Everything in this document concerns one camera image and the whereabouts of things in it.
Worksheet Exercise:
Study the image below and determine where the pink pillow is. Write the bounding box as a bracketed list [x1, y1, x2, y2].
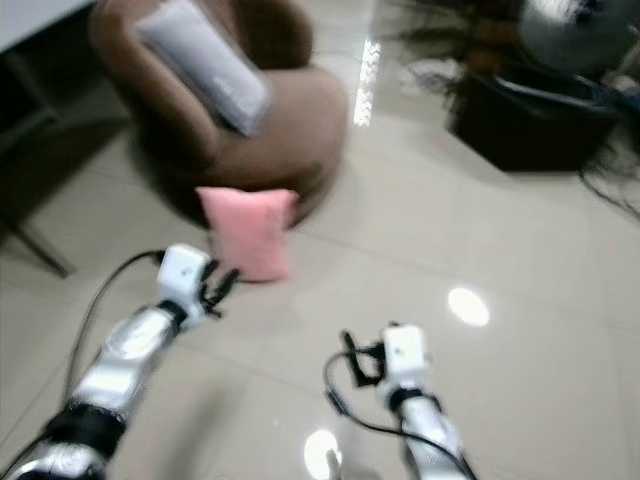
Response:
[196, 186, 299, 284]

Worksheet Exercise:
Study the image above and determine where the grey rectangular pillow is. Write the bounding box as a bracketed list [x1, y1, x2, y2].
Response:
[135, 0, 273, 137]

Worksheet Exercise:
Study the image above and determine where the brown round armchair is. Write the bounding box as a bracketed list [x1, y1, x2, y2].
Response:
[88, 0, 351, 227]

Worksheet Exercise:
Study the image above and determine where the black box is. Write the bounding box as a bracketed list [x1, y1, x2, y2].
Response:
[450, 60, 623, 174]

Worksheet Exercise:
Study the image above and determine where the white table top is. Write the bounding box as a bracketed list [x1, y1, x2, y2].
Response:
[0, 0, 103, 51]

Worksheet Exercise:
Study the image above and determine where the grey round fan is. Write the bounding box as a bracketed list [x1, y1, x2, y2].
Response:
[518, 0, 640, 77]

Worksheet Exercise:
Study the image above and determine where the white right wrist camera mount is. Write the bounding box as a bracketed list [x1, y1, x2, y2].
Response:
[379, 322, 430, 389]

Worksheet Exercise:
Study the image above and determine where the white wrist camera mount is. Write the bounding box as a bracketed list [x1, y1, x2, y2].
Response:
[159, 244, 214, 307]
[379, 322, 430, 389]

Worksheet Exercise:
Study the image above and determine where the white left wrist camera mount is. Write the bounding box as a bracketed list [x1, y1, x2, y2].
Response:
[159, 244, 214, 307]

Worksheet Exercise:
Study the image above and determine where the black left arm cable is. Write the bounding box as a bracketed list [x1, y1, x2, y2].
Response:
[65, 250, 167, 401]

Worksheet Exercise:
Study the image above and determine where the dark metal table frame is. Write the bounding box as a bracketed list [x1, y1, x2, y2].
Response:
[0, 45, 77, 280]

